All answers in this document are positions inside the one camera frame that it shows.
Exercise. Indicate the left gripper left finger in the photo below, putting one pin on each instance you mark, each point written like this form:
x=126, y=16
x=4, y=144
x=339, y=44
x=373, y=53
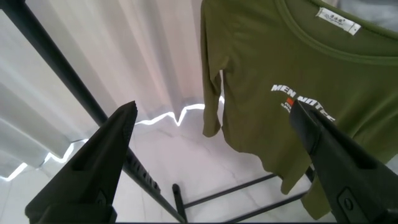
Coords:
x=84, y=174

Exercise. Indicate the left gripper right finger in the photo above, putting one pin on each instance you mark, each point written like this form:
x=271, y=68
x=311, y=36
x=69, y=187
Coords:
x=348, y=174

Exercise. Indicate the green long-sleeved shirt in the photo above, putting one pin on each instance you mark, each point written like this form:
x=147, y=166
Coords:
x=264, y=56

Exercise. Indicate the white curtain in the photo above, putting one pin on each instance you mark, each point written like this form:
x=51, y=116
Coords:
x=140, y=46

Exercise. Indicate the black clothes rack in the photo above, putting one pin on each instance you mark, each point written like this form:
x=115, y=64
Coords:
x=62, y=71

